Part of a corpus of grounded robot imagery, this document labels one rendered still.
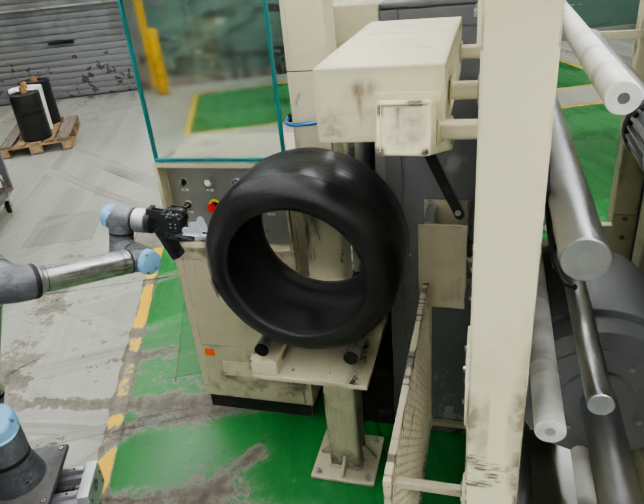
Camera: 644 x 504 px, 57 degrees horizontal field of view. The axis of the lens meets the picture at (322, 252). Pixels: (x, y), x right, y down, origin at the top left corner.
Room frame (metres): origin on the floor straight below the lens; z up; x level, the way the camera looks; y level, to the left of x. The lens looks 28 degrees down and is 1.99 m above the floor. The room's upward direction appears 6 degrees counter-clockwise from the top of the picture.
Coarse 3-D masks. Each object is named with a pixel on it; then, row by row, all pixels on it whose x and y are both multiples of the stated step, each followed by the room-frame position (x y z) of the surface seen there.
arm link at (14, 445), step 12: (0, 408) 1.26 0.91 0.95; (0, 420) 1.22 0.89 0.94; (12, 420) 1.23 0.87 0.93; (0, 432) 1.18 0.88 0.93; (12, 432) 1.20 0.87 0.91; (0, 444) 1.17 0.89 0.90; (12, 444) 1.19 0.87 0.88; (24, 444) 1.22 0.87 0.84; (0, 456) 1.17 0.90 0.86; (12, 456) 1.18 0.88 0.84; (0, 468) 1.17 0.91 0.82
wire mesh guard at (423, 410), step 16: (416, 320) 1.40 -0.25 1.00; (416, 336) 1.32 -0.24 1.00; (416, 352) 1.33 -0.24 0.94; (416, 368) 1.34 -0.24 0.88; (416, 384) 1.35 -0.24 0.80; (400, 400) 1.08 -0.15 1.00; (400, 416) 1.03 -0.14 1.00; (416, 416) 1.30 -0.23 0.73; (400, 432) 0.98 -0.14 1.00; (416, 432) 1.30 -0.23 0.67; (400, 448) 1.02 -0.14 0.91; (416, 448) 1.29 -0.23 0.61; (416, 464) 1.28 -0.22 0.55; (384, 480) 0.85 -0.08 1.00; (384, 496) 0.85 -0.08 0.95; (400, 496) 1.01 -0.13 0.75; (416, 496) 1.29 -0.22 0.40
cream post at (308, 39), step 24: (288, 0) 1.79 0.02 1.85; (312, 0) 1.77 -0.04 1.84; (288, 24) 1.79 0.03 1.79; (312, 24) 1.77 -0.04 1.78; (288, 48) 1.79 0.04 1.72; (312, 48) 1.77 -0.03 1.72; (288, 72) 1.80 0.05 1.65; (312, 72) 1.77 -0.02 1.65; (312, 96) 1.78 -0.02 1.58; (312, 120) 1.78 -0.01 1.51; (312, 144) 1.78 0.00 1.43; (336, 144) 1.79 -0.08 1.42; (312, 216) 1.79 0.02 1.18; (312, 240) 1.79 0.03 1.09; (336, 240) 1.77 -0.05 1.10; (312, 264) 1.79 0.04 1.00; (336, 264) 1.77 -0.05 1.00; (336, 408) 1.78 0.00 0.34; (360, 408) 1.84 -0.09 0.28; (336, 432) 1.79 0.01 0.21; (360, 432) 1.81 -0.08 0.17; (336, 456) 1.79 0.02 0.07; (360, 456) 1.78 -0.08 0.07
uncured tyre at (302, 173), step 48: (240, 192) 1.48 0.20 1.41; (288, 192) 1.41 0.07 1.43; (336, 192) 1.40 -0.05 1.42; (384, 192) 1.52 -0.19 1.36; (240, 240) 1.73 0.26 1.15; (384, 240) 1.37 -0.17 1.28; (240, 288) 1.61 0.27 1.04; (288, 288) 1.71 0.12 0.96; (336, 288) 1.67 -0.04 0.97; (384, 288) 1.35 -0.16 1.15; (288, 336) 1.42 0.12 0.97; (336, 336) 1.38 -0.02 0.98
